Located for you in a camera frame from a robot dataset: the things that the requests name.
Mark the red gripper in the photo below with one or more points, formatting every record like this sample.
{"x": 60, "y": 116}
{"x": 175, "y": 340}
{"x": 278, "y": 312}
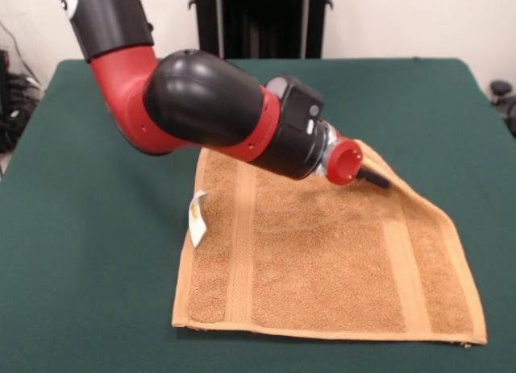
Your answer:
{"x": 342, "y": 163}

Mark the orange terry towel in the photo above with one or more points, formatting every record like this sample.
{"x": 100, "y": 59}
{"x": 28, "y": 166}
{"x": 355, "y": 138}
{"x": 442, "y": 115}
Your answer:
{"x": 322, "y": 260}

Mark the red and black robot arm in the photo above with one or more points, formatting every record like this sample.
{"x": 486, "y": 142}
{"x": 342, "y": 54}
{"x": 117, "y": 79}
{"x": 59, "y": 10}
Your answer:
{"x": 201, "y": 99}

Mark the dark green table cloth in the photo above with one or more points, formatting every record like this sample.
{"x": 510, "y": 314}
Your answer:
{"x": 101, "y": 268}

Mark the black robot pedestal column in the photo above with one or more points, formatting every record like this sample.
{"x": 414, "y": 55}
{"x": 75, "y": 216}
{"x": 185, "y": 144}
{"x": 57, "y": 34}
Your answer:
{"x": 262, "y": 18}

